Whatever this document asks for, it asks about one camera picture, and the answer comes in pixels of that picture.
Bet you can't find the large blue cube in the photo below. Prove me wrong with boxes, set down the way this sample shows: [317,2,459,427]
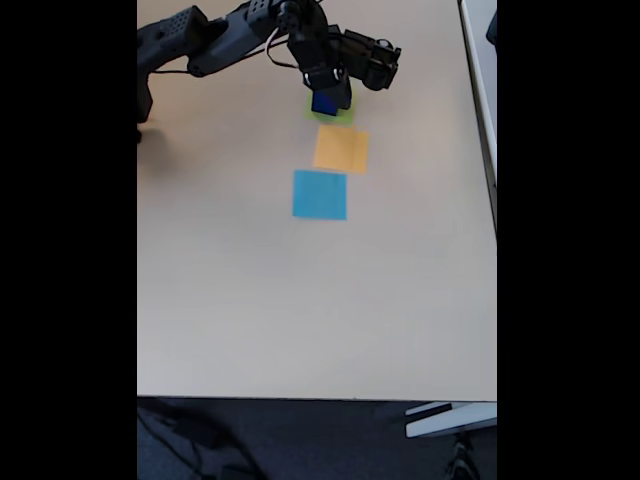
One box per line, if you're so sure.
[310,89,340,117]

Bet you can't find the green paper square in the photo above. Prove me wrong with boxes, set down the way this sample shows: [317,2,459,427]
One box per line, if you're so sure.
[303,92,358,127]

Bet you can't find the orange paper square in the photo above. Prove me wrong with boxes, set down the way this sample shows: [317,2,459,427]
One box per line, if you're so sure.
[313,123,371,175]

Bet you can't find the light blue paper square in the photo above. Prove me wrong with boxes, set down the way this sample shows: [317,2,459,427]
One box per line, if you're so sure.
[291,168,349,222]

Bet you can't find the white neighbouring table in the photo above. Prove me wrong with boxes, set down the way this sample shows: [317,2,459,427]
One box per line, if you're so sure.
[456,0,498,236]

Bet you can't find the white table foot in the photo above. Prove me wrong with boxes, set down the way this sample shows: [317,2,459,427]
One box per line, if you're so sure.
[404,401,498,440]

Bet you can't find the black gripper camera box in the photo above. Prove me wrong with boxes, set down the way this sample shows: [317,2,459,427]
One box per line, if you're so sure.
[339,28,403,93]

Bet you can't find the black floor cable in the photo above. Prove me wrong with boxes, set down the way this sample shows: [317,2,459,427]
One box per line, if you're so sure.
[137,399,264,480]

